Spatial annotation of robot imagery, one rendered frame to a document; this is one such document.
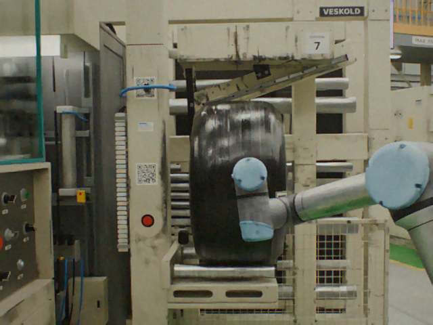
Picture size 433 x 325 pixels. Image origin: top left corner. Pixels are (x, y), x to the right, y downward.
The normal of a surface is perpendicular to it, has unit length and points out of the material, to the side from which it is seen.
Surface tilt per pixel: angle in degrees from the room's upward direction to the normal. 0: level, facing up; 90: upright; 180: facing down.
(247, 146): 63
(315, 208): 110
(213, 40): 90
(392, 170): 83
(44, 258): 90
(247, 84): 90
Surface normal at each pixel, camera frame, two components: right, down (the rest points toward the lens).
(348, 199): -0.59, 0.38
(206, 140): -0.30, -0.45
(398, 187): -0.75, -0.07
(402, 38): 0.33, 0.04
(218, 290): -0.04, 0.05
